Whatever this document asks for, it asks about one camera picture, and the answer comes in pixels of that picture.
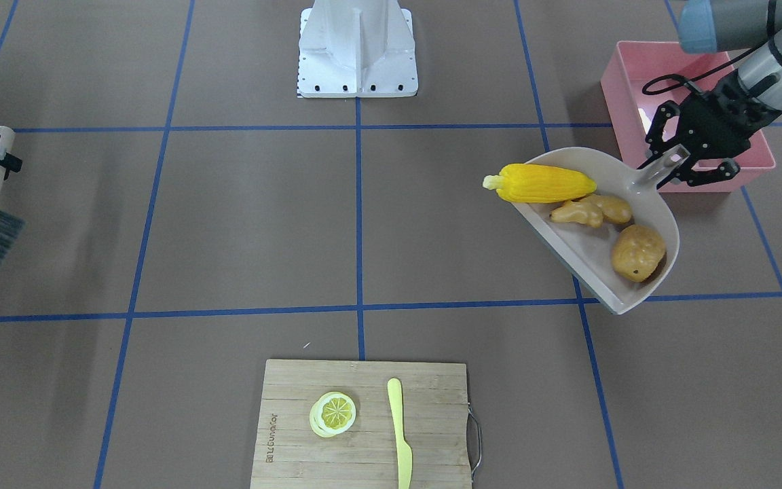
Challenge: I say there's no pink plastic bin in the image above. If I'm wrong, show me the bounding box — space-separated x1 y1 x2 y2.
600 41 776 193

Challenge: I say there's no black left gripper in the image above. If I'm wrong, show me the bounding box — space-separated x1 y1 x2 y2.
638 80 772 187

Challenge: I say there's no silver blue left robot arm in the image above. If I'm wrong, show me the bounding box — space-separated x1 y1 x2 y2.
642 1 782 187

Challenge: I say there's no yellow lemon slice toy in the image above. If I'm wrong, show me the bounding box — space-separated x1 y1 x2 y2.
308 392 357 437

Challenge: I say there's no bamboo cutting board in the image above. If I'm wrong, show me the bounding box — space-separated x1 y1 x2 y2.
249 359 474 488

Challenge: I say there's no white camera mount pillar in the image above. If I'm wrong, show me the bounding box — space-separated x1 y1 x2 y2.
296 1 420 98

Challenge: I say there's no yellow plastic knife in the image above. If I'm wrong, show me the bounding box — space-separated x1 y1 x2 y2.
387 378 413 488

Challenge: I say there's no brown toy potato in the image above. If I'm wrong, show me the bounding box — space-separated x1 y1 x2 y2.
611 225 667 283

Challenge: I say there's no beige plastic dustpan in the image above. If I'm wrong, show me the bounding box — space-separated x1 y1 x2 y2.
513 147 680 314

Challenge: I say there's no tan toy ginger root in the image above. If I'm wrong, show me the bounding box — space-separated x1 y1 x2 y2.
550 193 633 228

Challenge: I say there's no yellow toy corn cob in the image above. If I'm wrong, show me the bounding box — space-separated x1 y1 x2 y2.
482 163 598 204

